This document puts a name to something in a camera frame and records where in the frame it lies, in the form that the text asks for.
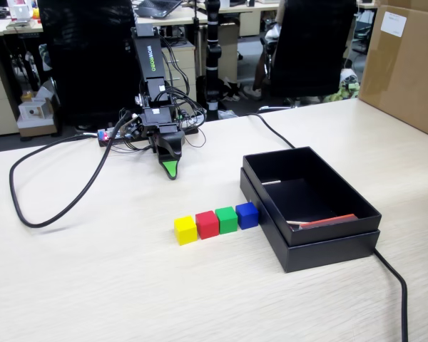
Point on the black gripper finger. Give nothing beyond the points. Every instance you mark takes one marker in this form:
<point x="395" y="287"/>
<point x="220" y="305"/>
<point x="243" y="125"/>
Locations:
<point x="170" y="167"/>
<point x="173" y="140"/>

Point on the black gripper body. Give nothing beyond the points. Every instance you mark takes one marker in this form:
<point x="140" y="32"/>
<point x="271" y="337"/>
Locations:
<point x="157" y="119"/>

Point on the yellow wooden cube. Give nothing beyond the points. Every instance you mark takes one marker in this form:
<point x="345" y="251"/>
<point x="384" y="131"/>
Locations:
<point x="185" y="231"/>

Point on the red wooden cube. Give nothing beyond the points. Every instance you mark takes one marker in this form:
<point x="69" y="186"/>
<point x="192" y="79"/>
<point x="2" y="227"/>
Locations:
<point x="207" y="226"/>

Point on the green wooden cube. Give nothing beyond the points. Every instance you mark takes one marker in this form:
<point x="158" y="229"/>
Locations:
<point x="226" y="221"/>

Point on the blue wooden cube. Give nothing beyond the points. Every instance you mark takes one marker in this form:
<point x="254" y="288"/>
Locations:
<point x="247" y="216"/>

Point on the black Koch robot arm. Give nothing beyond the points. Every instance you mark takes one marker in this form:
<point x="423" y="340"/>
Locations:
<point x="148" y="53"/>

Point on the black cardboard box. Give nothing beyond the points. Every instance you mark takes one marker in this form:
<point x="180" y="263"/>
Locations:
<point x="328" y="233"/>

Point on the black open box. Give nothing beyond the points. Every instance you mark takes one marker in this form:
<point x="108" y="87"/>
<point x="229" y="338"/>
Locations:
<point x="328" y="256"/>

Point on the controller board on black plate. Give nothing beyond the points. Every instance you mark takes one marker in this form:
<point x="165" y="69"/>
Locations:
<point x="103" y="136"/>

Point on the beige drawer cabinet with lock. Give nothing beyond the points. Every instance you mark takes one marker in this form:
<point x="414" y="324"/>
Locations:
<point x="185" y="64"/>

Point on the wide black office chair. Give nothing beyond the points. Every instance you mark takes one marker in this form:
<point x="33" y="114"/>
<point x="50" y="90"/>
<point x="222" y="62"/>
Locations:
<point x="92" y="64"/>

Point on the black pole with white rings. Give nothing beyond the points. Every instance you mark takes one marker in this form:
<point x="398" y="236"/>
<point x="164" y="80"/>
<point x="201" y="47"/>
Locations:
<point x="213" y="53"/>

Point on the small pale stick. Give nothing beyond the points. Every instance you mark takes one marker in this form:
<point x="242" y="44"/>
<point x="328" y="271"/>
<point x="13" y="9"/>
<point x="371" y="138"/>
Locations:
<point x="271" y="182"/>

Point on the dark open laptop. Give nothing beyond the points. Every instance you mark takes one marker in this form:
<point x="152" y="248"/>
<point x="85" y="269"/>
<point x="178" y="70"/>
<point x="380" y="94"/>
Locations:
<point x="157" y="9"/>

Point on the white open carton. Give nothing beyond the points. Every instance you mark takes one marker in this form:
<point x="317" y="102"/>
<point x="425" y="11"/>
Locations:
<point x="32" y="112"/>

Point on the beige office desk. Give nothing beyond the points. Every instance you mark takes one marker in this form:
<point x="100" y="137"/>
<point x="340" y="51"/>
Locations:
<point x="249" y="23"/>

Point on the seated person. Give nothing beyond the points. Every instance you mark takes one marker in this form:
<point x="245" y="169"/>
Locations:
<point x="271" y="33"/>

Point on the narrow black office chair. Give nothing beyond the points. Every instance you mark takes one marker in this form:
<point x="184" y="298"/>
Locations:
<point x="310" y="46"/>

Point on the white and red small carton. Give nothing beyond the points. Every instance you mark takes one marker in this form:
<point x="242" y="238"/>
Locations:
<point x="21" y="12"/>

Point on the green white toy pile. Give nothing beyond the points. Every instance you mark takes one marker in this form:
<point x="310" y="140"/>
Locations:
<point x="346" y="89"/>

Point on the large brown cardboard carton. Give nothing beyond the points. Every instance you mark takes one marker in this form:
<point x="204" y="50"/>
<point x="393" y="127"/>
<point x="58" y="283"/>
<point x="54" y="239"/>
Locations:
<point x="406" y="78"/>

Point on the white shipping label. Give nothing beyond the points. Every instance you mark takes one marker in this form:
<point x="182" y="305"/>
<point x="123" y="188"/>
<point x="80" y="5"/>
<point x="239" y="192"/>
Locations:
<point x="393" y="23"/>

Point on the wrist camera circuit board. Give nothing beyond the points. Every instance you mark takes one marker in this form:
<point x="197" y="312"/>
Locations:
<point x="135" y="131"/>

